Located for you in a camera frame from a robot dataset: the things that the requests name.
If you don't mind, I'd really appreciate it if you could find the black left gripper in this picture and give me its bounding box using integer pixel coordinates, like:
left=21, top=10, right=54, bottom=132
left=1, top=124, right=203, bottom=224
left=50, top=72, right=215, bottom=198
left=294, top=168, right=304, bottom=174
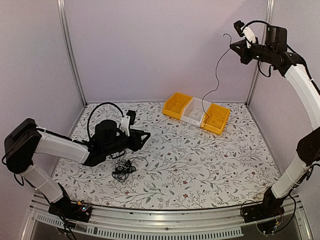
left=103, top=129, right=151, bottom=157

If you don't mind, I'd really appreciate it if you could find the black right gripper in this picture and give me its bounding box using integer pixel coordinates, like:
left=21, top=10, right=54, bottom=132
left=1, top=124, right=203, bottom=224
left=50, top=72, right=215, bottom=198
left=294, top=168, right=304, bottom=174
left=230, top=38, right=276, bottom=65

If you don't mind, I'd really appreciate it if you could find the black cable pile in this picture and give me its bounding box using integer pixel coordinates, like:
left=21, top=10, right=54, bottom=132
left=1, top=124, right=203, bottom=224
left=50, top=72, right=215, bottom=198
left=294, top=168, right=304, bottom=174
left=111, top=156, right=151, bottom=184

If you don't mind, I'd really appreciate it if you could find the thin black cable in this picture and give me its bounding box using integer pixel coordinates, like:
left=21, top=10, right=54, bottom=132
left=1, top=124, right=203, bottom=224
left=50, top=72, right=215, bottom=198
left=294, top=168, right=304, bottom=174
left=201, top=33, right=233, bottom=128

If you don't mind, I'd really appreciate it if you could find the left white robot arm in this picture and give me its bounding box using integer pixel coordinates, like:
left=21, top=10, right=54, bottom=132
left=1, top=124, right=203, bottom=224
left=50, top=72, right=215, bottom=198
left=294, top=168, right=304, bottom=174
left=2, top=117, right=151, bottom=217

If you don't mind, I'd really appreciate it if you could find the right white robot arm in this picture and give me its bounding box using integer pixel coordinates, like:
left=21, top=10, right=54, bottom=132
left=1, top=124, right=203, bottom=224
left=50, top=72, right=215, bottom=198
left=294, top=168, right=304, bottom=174
left=230, top=40, right=320, bottom=199

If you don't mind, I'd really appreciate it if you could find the left yellow plastic bin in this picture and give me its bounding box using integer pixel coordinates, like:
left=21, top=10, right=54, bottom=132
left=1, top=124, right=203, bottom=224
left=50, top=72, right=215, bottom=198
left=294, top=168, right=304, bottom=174
left=162, top=92, right=193, bottom=120

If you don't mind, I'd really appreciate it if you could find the yellow plastic bin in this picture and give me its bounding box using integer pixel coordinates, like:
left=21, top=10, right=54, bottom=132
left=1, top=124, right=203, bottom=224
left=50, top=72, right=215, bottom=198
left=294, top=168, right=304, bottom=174
left=200, top=103, right=231, bottom=135
left=162, top=92, right=193, bottom=120

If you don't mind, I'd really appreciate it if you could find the white translucent plastic bin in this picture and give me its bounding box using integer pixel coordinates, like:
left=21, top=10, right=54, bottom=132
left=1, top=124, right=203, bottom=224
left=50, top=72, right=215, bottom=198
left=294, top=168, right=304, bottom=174
left=180, top=97, right=212, bottom=127

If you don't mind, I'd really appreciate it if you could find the right yellow plastic bin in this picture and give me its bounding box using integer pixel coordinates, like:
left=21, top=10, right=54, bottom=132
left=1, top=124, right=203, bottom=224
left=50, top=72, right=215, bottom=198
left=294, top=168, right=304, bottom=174
left=200, top=103, right=231, bottom=135

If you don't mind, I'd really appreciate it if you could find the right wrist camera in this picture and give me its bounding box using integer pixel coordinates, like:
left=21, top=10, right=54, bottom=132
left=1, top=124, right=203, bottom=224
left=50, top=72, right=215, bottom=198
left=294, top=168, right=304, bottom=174
left=233, top=20, right=257, bottom=49

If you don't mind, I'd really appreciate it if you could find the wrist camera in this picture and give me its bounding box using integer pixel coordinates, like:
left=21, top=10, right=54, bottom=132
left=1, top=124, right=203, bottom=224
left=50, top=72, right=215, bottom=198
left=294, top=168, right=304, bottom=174
left=119, top=110, right=137, bottom=137
left=233, top=20, right=257, bottom=49

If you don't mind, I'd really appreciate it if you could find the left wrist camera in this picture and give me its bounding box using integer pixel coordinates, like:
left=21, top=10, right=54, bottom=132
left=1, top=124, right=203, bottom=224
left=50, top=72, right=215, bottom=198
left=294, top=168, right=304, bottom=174
left=119, top=110, right=137, bottom=137

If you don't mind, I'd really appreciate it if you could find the right arm black hose cable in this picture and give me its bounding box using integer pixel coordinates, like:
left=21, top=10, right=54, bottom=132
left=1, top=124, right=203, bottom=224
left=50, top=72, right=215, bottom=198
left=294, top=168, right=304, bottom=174
left=241, top=19, right=272, bottom=30

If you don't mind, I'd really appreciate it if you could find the arm black hose cable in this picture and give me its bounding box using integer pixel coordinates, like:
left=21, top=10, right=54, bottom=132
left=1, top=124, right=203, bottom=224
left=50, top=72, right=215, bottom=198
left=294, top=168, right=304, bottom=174
left=241, top=19, right=272, bottom=30
left=86, top=101, right=125, bottom=141

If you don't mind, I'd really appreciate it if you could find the left arm black hose cable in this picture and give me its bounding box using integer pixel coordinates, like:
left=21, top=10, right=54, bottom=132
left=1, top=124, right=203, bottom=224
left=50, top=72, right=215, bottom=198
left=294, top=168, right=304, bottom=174
left=86, top=101, right=125, bottom=141

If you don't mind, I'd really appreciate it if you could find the right aluminium frame post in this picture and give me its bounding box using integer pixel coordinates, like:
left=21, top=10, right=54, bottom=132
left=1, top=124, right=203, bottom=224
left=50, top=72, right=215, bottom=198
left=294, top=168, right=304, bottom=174
left=246, top=0, right=275, bottom=108

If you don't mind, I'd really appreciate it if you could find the aluminium frame post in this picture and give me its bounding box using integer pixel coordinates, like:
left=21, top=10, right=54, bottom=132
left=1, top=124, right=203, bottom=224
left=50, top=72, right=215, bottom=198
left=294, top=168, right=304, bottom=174
left=246, top=0, right=275, bottom=108
left=56, top=0, right=88, bottom=107

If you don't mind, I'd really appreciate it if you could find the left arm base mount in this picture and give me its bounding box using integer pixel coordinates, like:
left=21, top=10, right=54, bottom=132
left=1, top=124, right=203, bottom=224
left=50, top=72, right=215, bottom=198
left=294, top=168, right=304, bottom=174
left=48, top=199, right=92, bottom=223

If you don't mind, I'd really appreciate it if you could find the aluminium front rail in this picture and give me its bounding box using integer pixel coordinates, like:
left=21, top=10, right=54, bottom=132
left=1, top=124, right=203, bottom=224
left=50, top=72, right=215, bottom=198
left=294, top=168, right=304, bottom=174
left=21, top=194, right=313, bottom=240

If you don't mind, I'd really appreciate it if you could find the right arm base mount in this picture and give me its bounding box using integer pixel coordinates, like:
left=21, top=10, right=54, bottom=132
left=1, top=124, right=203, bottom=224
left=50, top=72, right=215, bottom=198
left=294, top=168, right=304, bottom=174
left=240, top=195, right=285, bottom=235

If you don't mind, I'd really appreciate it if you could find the left aluminium frame post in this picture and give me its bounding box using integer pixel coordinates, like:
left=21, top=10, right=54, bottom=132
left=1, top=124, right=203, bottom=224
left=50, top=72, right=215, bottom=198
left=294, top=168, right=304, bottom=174
left=56, top=0, right=88, bottom=107

